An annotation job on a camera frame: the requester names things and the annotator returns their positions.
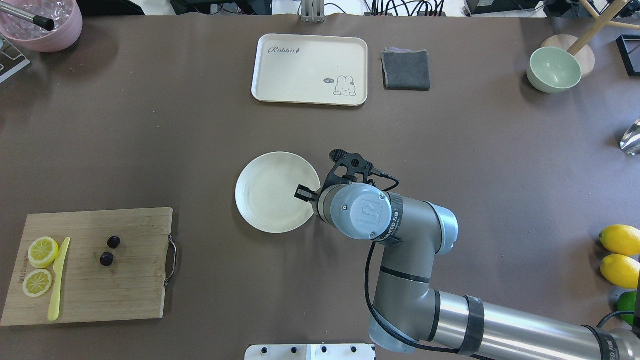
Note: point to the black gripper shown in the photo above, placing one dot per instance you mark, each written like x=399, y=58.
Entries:
x=304, y=193

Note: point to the cream round plate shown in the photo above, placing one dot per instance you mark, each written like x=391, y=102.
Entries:
x=265, y=192

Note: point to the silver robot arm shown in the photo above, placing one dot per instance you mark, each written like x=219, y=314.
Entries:
x=407, y=314

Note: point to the cream rabbit tray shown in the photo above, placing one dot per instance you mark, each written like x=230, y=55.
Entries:
x=311, y=69

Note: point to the dark red cherry lower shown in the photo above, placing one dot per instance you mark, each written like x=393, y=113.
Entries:
x=106, y=259

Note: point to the grey folded cloth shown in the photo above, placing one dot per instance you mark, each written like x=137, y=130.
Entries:
x=406, y=70

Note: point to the wooden cutting board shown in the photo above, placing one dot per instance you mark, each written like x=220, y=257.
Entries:
x=132, y=288

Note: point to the upper lemon slice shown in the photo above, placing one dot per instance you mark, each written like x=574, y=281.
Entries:
x=43, y=252

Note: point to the lemon slice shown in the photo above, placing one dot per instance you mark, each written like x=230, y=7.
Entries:
x=37, y=283
x=43, y=252

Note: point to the mint green bowl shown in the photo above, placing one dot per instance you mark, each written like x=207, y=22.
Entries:
x=553, y=70

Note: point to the yellow plastic knife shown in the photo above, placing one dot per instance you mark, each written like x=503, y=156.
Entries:
x=58, y=268

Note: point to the lower lemon slice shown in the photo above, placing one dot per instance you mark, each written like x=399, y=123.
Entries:
x=37, y=283

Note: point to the pink bowl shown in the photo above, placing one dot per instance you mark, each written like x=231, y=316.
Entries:
x=46, y=26

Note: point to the wooden cup stand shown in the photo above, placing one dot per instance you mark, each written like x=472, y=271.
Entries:
x=579, y=47

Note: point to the yellow lemon middle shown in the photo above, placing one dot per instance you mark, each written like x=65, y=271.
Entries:
x=620, y=270

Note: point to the yellow lemon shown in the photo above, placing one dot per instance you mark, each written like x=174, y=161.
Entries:
x=620, y=270
x=621, y=239

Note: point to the yellow lemon outer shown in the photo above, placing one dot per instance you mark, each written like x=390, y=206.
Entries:
x=621, y=239

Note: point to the metal scoop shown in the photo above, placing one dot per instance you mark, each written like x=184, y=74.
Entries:
x=630, y=141

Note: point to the green lime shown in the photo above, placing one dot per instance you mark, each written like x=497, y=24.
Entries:
x=627, y=303

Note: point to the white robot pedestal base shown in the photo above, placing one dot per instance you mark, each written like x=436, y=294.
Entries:
x=319, y=351

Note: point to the aluminium frame post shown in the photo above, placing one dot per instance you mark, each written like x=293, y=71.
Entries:
x=312, y=11

